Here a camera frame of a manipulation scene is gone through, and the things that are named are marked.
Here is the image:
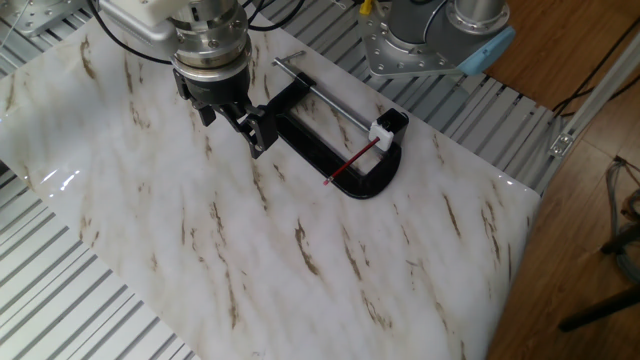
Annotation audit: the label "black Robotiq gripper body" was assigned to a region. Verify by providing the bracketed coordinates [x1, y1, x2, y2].
[172, 63, 255, 110]

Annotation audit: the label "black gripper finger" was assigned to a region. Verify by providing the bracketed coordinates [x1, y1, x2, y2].
[217, 102, 280, 161]
[185, 92, 218, 128]

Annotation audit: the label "red pencil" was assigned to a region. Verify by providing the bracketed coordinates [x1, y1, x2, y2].
[322, 137, 381, 187]

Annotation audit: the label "black and white pencil sharpener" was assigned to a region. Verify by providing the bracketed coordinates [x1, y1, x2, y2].
[368, 107, 410, 152]

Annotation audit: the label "white wrist adapter box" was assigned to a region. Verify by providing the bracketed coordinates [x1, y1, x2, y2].
[98, 0, 194, 47]

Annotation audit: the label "black C-clamp with steel screw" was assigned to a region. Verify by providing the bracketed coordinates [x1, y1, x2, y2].
[264, 49, 404, 200]

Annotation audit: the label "white marble pattern sheet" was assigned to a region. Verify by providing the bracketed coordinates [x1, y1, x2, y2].
[0, 14, 542, 360]

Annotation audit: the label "black stand legs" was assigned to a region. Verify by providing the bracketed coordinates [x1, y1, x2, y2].
[556, 219, 640, 334]

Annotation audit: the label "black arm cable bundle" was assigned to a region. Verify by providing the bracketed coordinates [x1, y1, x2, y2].
[86, 0, 307, 66]

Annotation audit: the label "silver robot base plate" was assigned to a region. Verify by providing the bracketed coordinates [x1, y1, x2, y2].
[357, 13, 467, 79]

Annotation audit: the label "silver metal bracket plate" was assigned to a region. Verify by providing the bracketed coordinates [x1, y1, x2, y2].
[0, 0, 77, 40]

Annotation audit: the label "black floor cable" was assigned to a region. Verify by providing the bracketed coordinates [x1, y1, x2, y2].
[551, 18, 640, 119]

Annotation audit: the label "aluminium frame beam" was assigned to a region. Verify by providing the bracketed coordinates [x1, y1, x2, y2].
[533, 28, 640, 197]

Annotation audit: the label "grey cable bundle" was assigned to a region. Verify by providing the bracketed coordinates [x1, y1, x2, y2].
[603, 156, 640, 285]

